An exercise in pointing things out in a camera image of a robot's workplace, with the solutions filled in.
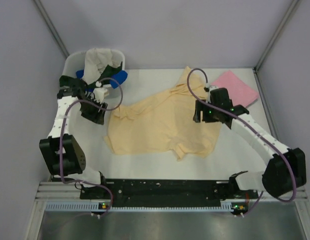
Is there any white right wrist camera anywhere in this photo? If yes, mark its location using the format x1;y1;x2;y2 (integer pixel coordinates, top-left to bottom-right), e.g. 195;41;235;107
204;83;219;93

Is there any folded pink t shirt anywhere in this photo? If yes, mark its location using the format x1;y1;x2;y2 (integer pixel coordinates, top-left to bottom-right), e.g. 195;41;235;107
211;70;259;107

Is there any white slotted cable duct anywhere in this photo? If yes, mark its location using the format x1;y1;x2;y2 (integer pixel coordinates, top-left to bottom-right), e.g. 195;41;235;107
45;201;247;213

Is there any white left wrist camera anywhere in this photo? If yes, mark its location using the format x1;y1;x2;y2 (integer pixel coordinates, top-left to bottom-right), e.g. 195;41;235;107
93;81;111;103

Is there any aluminium corner post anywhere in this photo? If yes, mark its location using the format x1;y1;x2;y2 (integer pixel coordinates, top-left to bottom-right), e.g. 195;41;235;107
32;0;70;58
253;0;302;74

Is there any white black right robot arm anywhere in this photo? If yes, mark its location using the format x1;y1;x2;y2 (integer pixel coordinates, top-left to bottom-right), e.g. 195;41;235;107
193;86;307;199

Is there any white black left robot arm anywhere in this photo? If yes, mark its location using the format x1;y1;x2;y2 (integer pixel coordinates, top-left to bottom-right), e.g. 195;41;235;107
39;75;109;199

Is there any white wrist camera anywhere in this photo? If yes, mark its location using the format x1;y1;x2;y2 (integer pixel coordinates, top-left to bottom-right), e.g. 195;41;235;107
204;83;219;93
93;81;111;103

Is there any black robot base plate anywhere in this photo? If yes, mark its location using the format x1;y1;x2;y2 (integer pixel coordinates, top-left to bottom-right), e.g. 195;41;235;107
79;177;260;208

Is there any right aluminium corner post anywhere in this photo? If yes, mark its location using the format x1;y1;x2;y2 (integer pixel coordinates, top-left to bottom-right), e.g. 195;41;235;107
253;0;302;74

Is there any right aluminium table edge rail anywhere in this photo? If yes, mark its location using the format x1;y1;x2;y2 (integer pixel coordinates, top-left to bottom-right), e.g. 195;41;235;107
252;68;279;139

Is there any cream yellow t shirt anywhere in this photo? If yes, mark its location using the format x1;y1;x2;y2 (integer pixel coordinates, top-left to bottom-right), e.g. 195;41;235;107
104;67;222;160

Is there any blue t shirt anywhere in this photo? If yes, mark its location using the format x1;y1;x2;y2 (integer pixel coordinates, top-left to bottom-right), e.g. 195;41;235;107
76;70;128;89

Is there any white laundry basket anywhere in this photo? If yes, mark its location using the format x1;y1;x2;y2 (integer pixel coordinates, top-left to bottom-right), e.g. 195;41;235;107
62;49;126;99

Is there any white crumpled t shirt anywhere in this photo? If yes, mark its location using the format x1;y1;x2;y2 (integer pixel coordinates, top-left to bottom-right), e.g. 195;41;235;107
82;48;124;84

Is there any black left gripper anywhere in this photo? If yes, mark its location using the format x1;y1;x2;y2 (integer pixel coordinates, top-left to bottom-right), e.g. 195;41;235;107
80;95;108;125

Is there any dark green t shirt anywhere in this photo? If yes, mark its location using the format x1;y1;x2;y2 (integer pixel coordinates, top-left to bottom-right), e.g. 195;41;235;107
59;63;125;89

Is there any left aluminium corner post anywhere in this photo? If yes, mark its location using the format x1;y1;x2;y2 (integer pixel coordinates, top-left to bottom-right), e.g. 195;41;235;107
32;0;70;58

